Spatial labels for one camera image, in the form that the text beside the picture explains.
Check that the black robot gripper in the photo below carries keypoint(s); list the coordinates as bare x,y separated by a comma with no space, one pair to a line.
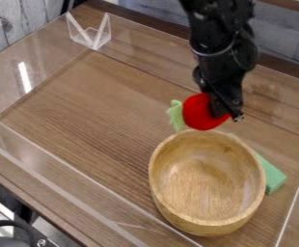
221,43

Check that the red felt fruit green leaf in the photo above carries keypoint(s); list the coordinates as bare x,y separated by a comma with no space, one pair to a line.
191,113

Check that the round wooden bowl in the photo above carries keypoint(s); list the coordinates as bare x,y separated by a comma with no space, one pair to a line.
207,181

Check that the green sponge block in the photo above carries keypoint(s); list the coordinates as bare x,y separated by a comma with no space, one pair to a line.
275,177

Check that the black table clamp bracket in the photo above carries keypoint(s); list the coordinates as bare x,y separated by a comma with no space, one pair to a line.
34,232

